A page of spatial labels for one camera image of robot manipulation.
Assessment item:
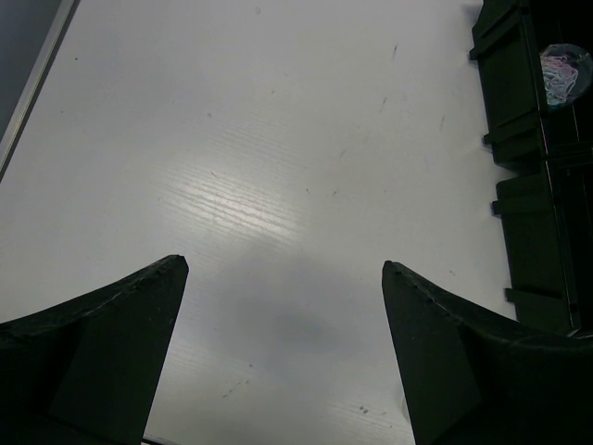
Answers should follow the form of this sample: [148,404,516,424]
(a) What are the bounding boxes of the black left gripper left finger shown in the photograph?
[1,255,189,444]

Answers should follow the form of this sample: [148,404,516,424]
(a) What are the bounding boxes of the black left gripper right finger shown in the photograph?
[382,261,592,444]

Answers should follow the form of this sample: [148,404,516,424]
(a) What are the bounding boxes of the black compartment tray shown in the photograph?
[469,1,592,336]

